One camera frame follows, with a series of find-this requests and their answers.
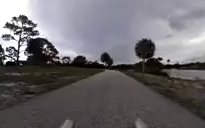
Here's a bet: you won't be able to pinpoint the twin-crowned tree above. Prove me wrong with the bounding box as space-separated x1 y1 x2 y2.
100 51 114 69

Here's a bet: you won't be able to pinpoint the row of distant trees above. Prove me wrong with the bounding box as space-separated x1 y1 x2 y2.
58 54 106 70

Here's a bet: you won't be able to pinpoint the grey asphalt path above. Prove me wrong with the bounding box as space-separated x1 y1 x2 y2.
0 69 205 128

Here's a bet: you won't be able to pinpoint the palm tree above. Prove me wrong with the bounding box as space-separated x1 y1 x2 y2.
134 37 156 73

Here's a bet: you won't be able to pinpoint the dark bushy tree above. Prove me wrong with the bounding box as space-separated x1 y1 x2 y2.
143 57 168 75

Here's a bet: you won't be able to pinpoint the robot's own part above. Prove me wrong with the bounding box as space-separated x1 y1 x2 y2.
134 118 148 128
59 119 75 128

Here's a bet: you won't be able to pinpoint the dark grass field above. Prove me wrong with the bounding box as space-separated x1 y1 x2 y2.
0 65 106 114

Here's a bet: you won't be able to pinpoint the grass verge beside water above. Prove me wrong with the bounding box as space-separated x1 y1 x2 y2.
120 69 205 125

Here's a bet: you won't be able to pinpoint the tall thin pine tree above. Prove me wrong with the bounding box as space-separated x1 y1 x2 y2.
1 14 41 66

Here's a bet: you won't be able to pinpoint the distant treeline beyond water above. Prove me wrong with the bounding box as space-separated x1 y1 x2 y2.
110 59 205 71

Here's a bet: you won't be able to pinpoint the pond water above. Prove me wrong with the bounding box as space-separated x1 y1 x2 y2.
162 68 205 81

